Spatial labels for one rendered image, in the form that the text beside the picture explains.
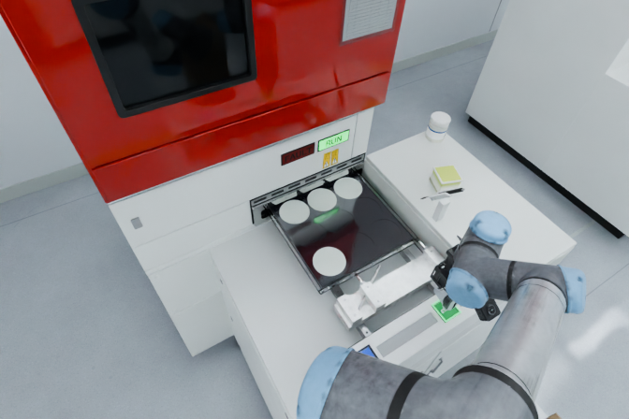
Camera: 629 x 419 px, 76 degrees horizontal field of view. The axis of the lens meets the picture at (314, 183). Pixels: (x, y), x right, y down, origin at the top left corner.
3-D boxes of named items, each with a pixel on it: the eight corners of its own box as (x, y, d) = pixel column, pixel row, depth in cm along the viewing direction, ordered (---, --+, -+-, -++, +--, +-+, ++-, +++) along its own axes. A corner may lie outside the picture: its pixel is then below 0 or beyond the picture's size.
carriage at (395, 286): (332, 309, 117) (333, 304, 115) (427, 254, 130) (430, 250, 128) (348, 332, 112) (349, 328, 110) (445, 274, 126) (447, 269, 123)
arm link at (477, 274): (502, 291, 68) (515, 244, 74) (437, 281, 75) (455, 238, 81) (509, 320, 71) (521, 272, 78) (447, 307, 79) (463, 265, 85)
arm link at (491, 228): (468, 229, 78) (479, 200, 83) (451, 259, 86) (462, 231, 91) (509, 247, 75) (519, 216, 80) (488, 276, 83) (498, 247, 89)
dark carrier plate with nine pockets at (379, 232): (269, 207, 135) (268, 206, 135) (352, 170, 148) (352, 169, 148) (322, 288, 116) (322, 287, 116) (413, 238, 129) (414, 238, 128)
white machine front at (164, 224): (144, 269, 126) (98, 185, 96) (357, 177, 156) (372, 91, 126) (147, 278, 124) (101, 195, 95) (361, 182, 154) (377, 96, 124)
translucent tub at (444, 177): (427, 180, 137) (432, 166, 131) (447, 177, 138) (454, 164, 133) (436, 196, 132) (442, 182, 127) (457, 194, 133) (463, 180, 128)
